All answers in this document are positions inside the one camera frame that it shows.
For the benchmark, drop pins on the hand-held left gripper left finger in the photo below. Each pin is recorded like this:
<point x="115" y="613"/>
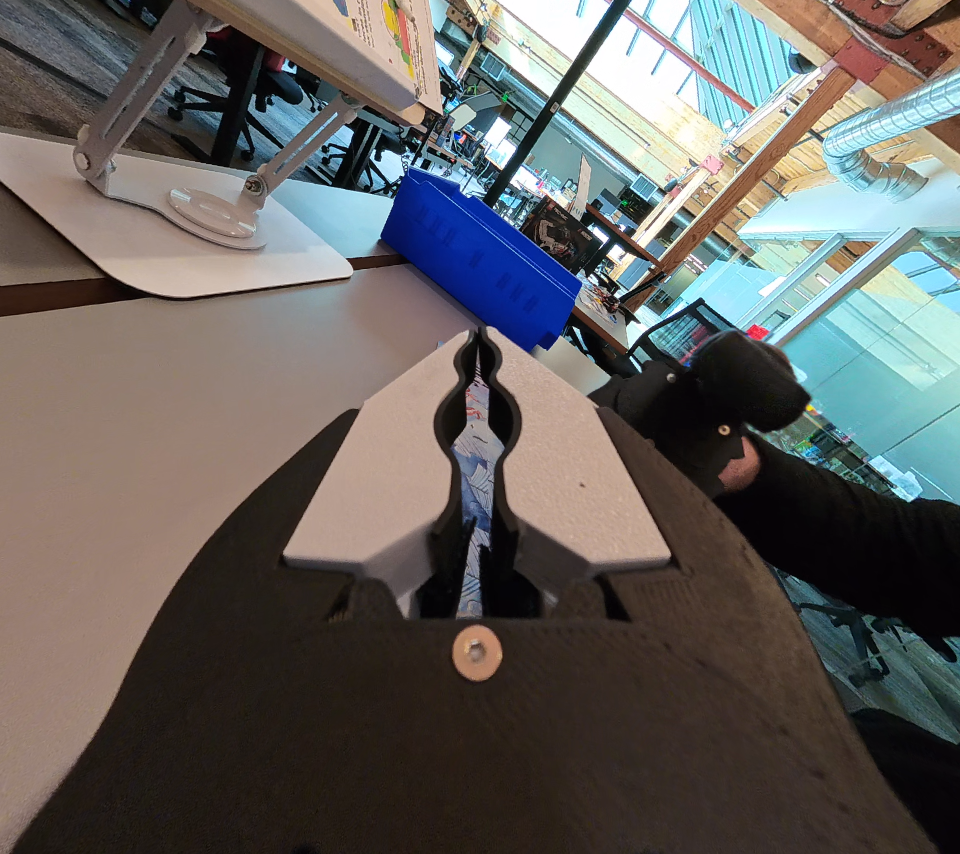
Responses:
<point x="367" y="494"/>

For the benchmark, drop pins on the blue plastic bin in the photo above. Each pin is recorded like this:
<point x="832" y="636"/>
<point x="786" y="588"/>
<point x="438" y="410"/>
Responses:
<point x="480" y="254"/>

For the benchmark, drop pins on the person's right forearm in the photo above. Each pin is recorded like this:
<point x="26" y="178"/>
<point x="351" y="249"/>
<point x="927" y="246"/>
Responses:
<point x="840" y="539"/>

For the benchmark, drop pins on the black printed box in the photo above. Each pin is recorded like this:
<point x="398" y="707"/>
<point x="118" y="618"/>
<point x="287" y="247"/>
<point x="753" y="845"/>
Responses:
<point x="559" y="235"/>

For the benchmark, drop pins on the black pole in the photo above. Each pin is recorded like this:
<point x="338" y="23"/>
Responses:
<point x="592" y="44"/>

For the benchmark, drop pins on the wooden edged table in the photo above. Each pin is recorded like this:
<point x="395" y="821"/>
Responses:
<point x="600" y="325"/>

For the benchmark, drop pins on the white blue striped puzzle piece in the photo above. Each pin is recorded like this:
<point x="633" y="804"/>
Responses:
<point x="476" y="471"/>

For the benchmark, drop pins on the person's right hand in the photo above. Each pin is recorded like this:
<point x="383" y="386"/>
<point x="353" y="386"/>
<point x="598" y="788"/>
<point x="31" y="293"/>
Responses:
<point x="742" y="473"/>

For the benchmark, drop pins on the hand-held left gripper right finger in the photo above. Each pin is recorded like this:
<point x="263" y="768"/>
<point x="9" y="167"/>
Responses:
<point x="585" y="494"/>

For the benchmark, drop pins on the black office chair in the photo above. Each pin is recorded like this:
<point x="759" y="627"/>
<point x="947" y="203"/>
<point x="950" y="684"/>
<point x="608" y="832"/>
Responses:
<point x="862" y="636"/>
<point x="675" y="333"/>
<point x="277" y="89"/>

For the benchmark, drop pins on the silver ventilation duct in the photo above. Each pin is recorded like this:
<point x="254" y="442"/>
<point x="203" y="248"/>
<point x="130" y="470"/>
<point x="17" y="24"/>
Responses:
<point x="870" y="171"/>

